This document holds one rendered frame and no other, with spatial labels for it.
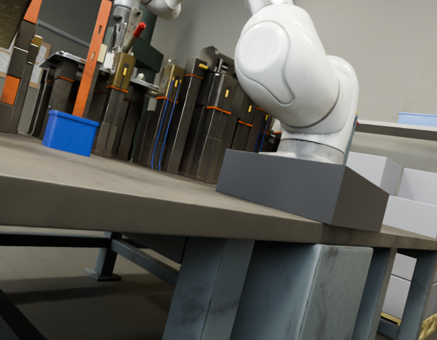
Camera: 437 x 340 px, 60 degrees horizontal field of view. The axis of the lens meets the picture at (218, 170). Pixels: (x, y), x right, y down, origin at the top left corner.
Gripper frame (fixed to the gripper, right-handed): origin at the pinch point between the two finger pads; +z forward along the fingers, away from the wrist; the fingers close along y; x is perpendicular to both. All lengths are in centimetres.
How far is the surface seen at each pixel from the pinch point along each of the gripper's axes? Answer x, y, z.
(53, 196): 30, -113, 36
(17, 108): 26.5, -4.2, 26.1
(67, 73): 14.6, -5.9, 10.0
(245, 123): -50, -25, 9
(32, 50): 26.5, -4.6, 6.4
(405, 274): -205, -17, 62
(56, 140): 20, -48, 33
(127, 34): 1.0, -16.0, -7.7
